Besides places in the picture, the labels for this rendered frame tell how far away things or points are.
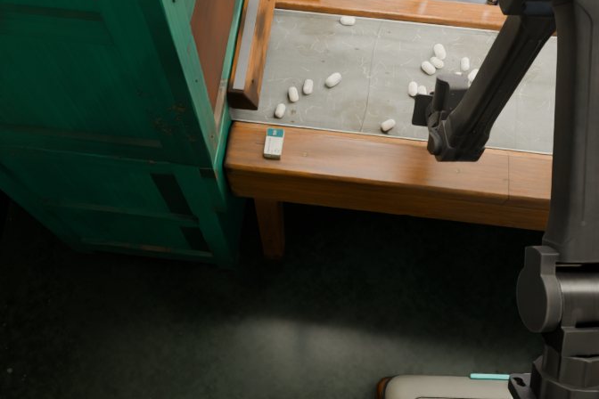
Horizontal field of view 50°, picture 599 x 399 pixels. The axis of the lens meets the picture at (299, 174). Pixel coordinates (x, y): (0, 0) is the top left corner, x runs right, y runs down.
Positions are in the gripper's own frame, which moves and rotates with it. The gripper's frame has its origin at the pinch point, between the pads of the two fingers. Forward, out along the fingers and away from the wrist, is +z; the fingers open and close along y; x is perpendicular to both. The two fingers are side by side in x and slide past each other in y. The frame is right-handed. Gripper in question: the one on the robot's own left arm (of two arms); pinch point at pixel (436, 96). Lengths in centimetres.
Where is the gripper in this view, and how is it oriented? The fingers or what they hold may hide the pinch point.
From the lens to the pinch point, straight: 136.8
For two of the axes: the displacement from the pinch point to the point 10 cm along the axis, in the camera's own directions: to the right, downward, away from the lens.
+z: 1.0, -4.5, 8.9
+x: -0.8, 8.9, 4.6
